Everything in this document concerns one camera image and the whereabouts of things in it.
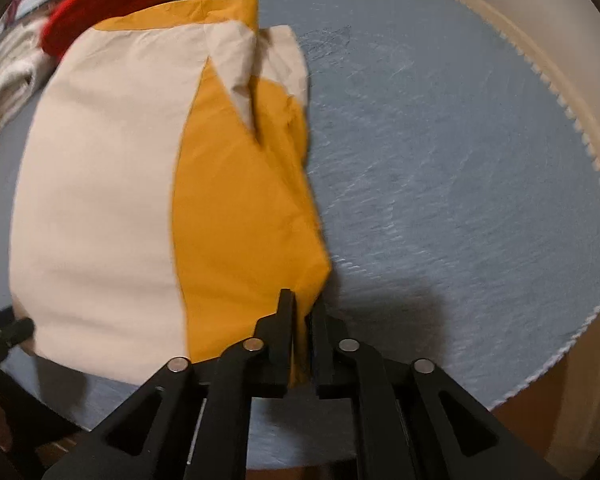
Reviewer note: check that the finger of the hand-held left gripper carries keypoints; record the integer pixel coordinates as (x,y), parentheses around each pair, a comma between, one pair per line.
(12,332)

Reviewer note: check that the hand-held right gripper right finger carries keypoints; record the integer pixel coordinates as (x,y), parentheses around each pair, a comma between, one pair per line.
(325,355)

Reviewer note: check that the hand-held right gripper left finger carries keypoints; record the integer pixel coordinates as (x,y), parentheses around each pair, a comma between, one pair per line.
(285,345)

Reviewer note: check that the cream and yellow jacket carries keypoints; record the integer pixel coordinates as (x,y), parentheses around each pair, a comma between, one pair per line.
(105,185)

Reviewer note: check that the folded white blanket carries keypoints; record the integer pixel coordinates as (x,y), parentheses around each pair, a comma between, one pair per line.
(10,80)

